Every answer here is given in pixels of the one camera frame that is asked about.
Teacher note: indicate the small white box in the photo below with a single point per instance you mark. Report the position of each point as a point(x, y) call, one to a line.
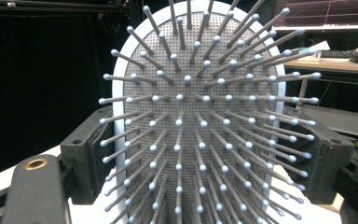
point(318, 51)

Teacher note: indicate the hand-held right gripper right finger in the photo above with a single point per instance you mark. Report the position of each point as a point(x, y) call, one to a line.
point(326, 161)

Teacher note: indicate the wooden table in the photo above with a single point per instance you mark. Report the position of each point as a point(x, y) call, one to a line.
point(333, 203)

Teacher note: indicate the white-framed desk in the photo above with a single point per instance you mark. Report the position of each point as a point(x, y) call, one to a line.
point(338, 66)

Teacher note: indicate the light blue hairbrush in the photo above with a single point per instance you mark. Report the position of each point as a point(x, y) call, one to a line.
point(195, 112)

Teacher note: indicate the black frame bar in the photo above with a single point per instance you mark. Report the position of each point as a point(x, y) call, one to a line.
point(52, 7)

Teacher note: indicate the monitor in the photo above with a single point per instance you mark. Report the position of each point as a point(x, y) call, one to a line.
point(329, 14)

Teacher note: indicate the black keyboard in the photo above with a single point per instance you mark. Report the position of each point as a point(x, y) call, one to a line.
point(338, 53)

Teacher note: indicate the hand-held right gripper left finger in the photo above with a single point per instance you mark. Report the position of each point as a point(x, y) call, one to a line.
point(85, 155)

